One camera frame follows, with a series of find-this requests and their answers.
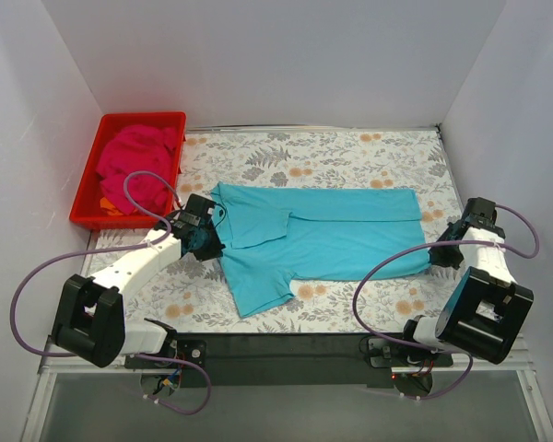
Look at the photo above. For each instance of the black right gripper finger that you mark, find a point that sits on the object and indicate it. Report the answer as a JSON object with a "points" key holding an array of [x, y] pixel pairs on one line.
{"points": [[446, 257], [447, 239]]}

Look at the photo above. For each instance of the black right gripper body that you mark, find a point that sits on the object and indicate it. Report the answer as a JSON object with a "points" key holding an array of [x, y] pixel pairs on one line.
{"points": [[445, 254]]}

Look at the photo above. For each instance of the orange cloth in bin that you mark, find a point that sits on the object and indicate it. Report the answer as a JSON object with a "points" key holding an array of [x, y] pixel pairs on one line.
{"points": [[109, 208]]}

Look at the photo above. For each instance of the turquoise t shirt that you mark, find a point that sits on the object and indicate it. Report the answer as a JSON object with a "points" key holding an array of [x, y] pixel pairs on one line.
{"points": [[273, 236]]}

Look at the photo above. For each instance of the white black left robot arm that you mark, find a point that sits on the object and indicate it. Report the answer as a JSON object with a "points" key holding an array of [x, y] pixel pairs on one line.
{"points": [[90, 320]]}

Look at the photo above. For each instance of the magenta t shirt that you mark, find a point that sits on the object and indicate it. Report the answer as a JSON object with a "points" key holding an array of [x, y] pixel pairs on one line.
{"points": [[146, 149]]}

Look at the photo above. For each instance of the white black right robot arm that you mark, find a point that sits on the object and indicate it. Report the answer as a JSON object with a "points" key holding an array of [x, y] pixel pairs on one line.
{"points": [[487, 309]]}

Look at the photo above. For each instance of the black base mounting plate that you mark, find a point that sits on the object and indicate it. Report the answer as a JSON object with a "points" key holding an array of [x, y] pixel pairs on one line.
{"points": [[273, 359]]}

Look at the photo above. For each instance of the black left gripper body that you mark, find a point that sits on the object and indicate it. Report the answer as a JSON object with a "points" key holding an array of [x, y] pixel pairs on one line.
{"points": [[207, 246]]}

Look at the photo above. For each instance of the floral patterned table mat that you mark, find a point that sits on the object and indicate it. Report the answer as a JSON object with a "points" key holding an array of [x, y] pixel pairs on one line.
{"points": [[192, 296]]}

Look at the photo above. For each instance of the aluminium frame rail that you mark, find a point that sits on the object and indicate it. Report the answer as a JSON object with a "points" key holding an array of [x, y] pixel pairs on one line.
{"points": [[289, 388]]}

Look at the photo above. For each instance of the red plastic bin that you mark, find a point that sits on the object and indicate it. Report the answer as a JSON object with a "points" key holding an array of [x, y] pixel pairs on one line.
{"points": [[86, 210]]}

